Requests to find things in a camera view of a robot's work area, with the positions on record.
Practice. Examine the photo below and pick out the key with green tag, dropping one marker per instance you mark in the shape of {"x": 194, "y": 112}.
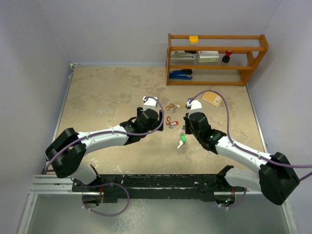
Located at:
{"x": 182, "y": 140}

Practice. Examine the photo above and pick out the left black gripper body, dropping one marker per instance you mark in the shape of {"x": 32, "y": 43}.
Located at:
{"x": 158, "y": 123}

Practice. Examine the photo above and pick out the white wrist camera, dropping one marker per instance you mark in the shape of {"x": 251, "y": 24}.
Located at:
{"x": 149, "y": 103}
{"x": 196, "y": 107}

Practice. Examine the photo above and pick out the brown spiral notebook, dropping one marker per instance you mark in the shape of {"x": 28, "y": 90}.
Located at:
{"x": 212, "y": 98}

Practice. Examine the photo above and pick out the white stapler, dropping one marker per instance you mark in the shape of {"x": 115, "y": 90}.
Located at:
{"x": 183, "y": 55}

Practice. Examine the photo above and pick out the wooden shelf rack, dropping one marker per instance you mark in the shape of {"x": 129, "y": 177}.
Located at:
{"x": 245, "y": 51}

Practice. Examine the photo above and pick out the blue stapler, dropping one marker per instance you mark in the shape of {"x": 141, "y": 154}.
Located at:
{"x": 185, "y": 74}

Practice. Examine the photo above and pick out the red black stamp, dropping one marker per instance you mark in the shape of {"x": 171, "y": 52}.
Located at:
{"x": 226, "y": 57}

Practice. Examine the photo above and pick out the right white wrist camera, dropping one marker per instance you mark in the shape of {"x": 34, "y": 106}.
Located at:
{"x": 196, "y": 107}

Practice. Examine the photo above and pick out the key with red tag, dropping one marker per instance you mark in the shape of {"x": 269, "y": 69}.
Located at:
{"x": 173, "y": 125}

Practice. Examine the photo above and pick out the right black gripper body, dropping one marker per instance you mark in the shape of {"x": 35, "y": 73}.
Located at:
{"x": 188, "y": 128}

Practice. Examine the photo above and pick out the orange red carabiner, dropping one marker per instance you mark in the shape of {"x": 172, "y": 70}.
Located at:
{"x": 170, "y": 106}

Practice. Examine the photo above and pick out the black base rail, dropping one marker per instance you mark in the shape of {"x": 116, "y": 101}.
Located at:
{"x": 203, "y": 187}

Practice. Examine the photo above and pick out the white cardboard box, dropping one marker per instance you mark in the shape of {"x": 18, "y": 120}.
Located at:
{"x": 208, "y": 56}

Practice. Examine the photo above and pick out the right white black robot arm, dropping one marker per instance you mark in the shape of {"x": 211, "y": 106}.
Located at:
{"x": 272, "y": 175}

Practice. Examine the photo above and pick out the yellow tape dispenser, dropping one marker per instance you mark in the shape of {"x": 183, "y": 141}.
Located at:
{"x": 193, "y": 40}

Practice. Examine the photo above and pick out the key with yellow tag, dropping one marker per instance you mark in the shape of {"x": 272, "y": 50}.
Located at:
{"x": 175, "y": 107}

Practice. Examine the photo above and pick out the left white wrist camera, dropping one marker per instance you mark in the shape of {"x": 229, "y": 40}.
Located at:
{"x": 149, "y": 103}

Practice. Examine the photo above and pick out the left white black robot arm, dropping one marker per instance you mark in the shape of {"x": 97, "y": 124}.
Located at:
{"x": 67, "y": 151}

